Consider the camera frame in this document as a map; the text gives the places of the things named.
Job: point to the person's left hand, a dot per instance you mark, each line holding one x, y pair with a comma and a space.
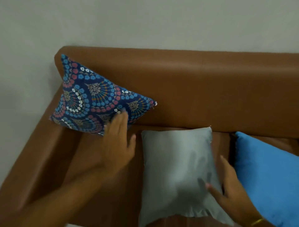
116, 149

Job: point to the person's right hand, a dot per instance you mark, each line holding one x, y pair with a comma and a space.
233, 198

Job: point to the person's right thumb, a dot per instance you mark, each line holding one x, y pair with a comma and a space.
215, 191

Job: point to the person's left thumb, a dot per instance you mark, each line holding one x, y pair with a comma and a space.
132, 146

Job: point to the blue floral patterned cushion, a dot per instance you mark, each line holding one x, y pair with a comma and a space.
93, 98

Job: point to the person's left forearm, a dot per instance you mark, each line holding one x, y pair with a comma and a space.
65, 201

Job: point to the person's right forearm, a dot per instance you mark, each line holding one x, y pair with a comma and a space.
262, 224

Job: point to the grey satin cushion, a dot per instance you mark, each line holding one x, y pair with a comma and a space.
175, 163

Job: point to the gold bangle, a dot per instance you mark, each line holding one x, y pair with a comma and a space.
257, 221

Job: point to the bright blue cushion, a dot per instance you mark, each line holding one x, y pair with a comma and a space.
268, 173

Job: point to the brown leather sofa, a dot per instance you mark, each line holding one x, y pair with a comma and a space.
210, 93

